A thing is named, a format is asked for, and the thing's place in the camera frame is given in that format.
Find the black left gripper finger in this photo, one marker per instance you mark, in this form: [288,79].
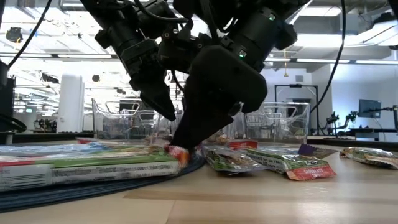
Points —
[155,96]

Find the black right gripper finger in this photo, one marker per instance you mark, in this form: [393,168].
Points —
[202,124]

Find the orange peanut butter granola bar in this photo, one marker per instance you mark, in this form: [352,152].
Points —
[370,157]
[217,139]

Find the blue-green granola bar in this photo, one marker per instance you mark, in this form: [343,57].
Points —
[230,158]

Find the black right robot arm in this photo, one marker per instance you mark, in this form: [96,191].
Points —
[258,28]

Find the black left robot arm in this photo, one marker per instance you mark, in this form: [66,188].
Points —
[115,25]

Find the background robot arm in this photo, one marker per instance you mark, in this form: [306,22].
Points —
[332,119]

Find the clear plastic bin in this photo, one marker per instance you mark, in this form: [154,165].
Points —
[237,129]
[280,124]
[102,124]

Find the yellow hanging pendant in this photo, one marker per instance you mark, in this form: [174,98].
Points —
[285,70]

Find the white room pillar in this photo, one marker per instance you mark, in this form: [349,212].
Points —
[71,102]

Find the round dark blue placemat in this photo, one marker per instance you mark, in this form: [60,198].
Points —
[93,193]

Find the black ceiling fixture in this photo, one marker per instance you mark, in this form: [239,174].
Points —
[14,34]

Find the background computer monitor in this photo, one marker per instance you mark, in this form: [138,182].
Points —
[369,108]

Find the black background stand frame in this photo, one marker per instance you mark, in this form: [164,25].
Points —
[295,86]

